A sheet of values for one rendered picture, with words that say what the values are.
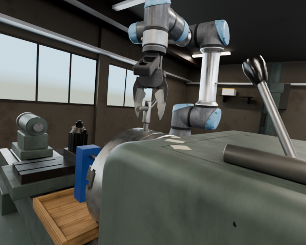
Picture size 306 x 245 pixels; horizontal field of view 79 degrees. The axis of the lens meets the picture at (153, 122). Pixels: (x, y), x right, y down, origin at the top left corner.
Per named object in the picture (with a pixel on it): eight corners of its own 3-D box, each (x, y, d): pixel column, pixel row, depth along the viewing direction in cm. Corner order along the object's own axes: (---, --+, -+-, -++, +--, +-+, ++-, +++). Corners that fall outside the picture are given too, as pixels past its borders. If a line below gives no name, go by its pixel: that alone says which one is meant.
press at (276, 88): (277, 154, 624) (292, 65, 594) (275, 159, 548) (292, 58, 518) (251, 148, 671) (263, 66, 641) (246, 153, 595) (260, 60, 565)
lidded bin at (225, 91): (236, 96, 699) (237, 89, 697) (233, 95, 670) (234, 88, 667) (224, 96, 726) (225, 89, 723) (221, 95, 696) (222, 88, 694)
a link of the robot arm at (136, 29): (184, 27, 105) (124, 16, 68) (203, 25, 99) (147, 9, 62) (184, 49, 109) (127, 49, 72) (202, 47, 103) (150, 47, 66)
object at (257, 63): (269, 88, 29) (274, 57, 28) (264, 85, 26) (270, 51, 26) (243, 88, 32) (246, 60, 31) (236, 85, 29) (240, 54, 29)
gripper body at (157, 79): (165, 91, 62) (168, 53, 60) (162, 89, 53) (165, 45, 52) (143, 89, 63) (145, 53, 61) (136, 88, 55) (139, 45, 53)
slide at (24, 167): (109, 166, 109) (109, 159, 108) (20, 184, 78) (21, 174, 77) (93, 158, 121) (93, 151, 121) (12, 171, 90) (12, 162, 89)
